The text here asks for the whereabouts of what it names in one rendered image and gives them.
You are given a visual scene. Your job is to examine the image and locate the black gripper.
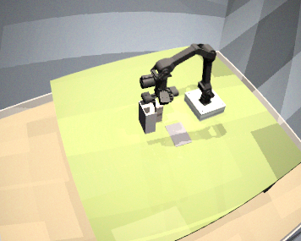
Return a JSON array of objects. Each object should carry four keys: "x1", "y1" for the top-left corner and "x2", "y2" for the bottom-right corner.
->
[{"x1": 141, "y1": 85, "x2": 179, "y2": 107}]

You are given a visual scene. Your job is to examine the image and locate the grey open-top bin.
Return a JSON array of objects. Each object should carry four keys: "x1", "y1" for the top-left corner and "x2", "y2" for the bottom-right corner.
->
[{"x1": 139, "y1": 100, "x2": 157, "y2": 134}]

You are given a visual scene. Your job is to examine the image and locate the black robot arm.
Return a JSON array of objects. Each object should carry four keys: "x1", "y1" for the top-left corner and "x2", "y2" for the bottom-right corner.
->
[{"x1": 140, "y1": 43, "x2": 216, "y2": 106}]

